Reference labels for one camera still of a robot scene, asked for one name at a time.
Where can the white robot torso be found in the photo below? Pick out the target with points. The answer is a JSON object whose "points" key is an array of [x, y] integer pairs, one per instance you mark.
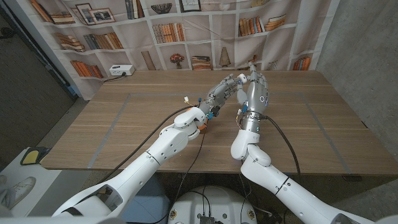
{"points": [[211, 205]]}

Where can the printed bookshelf backdrop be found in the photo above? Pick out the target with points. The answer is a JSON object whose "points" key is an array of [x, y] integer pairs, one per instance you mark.
{"points": [[202, 46]]}

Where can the perforated partition panel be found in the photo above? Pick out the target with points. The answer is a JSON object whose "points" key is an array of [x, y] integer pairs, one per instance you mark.
{"points": [[25, 77]]}

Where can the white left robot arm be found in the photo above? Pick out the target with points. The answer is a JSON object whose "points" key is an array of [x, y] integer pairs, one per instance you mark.
{"points": [[140, 171]]}

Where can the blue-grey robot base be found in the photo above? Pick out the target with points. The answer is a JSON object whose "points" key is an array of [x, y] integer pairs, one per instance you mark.
{"points": [[146, 202]]}

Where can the white airpods case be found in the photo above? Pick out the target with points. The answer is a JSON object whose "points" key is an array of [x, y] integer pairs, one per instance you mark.
{"points": [[242, 78]]}

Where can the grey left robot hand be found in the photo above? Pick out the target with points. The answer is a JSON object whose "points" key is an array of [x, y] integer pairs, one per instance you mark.
{"points": [[219, 93]]}

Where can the white shoe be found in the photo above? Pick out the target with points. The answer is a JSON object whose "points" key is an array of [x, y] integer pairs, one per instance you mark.
{"points": [[21, 190]]}

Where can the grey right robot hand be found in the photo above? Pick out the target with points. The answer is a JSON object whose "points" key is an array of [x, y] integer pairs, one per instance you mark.
{"points": [[256, 96]]}

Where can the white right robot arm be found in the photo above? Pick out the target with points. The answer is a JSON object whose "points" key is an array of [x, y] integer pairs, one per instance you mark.
{"points": [[280, 186]]}

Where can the orange basketball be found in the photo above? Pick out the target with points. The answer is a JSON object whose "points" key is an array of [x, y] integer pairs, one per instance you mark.
{"points": [[203, 127]]}

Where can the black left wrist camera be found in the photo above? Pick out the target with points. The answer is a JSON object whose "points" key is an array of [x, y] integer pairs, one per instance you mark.
{"points": [[214, 111]]}

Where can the white power strip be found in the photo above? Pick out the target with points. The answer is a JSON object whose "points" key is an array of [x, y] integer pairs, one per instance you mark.
{"points": [[122, 69]]}

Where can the white floor mat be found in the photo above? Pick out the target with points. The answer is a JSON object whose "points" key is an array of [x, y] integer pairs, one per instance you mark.
{"points": [[40, 180]]}

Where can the yellow and black pad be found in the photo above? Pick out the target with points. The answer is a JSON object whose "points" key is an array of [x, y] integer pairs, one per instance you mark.
{"points": [[32, 156]]}

